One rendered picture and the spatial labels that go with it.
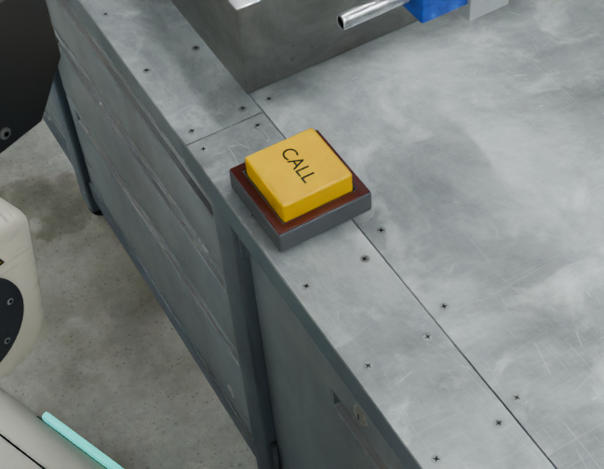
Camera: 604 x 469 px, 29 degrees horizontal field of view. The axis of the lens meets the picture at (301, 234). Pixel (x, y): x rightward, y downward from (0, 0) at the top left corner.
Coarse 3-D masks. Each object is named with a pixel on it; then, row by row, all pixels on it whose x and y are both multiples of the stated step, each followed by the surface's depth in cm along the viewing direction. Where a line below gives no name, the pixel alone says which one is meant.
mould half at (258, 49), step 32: (192, 0) 100; (224, 0) 92; (256, 0) 91; (288, 0) 93; (320, 0) 95; (352, 0) 96; (224, 32) 96; (256, 32) 93; (288, 32) 95; (320, 32) 97; (352, 32) 99; (384, 32) 101; (224, 64) 100; (256, 64) 96; (288, 64) 98
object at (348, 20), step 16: (384, 0) 83; (400, 0) 83; (416, 0) 83; (432, 0) 83; (448, 0) 84; (464, 0) 84; (480, 0) 85; (496, 0) 86; (352, 16) 82; (368, 16) 83; (416, 16) 84; (432, 16) 84; (464, 16) 86
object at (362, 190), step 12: (240, 168) 89; (348, 168) 88; (240, 180) 88; (252, 192) 88; (360, 192) 87; (264, 204) 87; (336, 204) 86; (312, 216) 86; (276, 228) 85; (288, 228) 85
